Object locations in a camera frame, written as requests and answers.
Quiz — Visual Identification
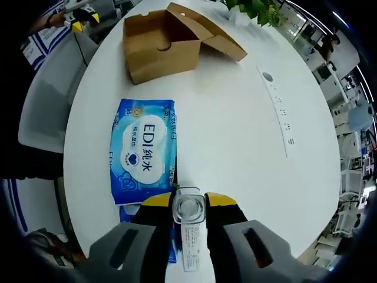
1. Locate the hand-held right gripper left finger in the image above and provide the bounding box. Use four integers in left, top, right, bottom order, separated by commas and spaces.
69, 193, 174, 283

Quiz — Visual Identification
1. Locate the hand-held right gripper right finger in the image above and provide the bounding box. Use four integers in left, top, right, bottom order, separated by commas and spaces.
204, 191, 329, 283

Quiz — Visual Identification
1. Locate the clear bottle white label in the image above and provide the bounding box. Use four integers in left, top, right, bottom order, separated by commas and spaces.
171, 186, 212, 274

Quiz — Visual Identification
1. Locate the brown cardboard shoe box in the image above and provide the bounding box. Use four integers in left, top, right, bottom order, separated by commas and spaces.
122, 2, 248, 86

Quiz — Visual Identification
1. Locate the person's left hand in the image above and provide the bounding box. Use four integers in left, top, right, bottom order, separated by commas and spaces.
50, 12, 67, 29

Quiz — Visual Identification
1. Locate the green plant in white pot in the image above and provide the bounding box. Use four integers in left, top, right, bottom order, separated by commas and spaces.
225, 0, 285, 28

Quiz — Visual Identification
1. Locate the black cable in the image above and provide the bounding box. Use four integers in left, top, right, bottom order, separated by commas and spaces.
73, 31, 90, 68

